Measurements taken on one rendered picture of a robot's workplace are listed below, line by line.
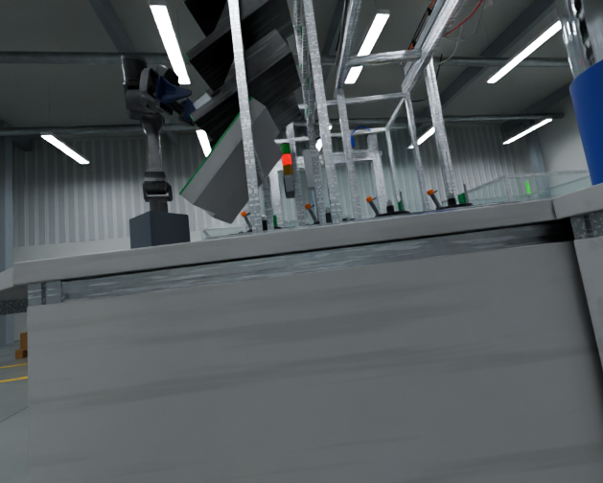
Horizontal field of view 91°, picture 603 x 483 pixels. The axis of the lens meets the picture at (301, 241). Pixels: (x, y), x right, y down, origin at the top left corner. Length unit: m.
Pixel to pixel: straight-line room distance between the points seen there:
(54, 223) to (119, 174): 2.20
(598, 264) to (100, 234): 10.17
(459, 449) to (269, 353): 0.27
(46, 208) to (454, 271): 10.92
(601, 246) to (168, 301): 0.53
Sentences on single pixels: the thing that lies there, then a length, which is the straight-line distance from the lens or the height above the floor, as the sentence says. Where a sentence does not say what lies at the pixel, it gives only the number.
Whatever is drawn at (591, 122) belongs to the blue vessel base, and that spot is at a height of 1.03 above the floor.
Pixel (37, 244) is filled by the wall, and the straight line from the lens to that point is 10.99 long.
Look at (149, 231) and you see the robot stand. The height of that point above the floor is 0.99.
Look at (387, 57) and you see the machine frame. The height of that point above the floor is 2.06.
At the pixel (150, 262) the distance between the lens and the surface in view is 0.44.
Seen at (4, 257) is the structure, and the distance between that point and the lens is 10.13.
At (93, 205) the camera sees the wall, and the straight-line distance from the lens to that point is 10.50.
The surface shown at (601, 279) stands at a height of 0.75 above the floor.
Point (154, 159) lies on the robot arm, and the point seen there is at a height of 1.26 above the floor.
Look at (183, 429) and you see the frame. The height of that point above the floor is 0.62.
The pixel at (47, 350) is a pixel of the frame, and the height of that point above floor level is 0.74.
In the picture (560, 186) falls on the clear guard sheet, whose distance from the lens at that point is 6.65.
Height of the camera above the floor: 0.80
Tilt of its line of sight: 6 degrees up
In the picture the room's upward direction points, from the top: 7 degrees counter-clockwise
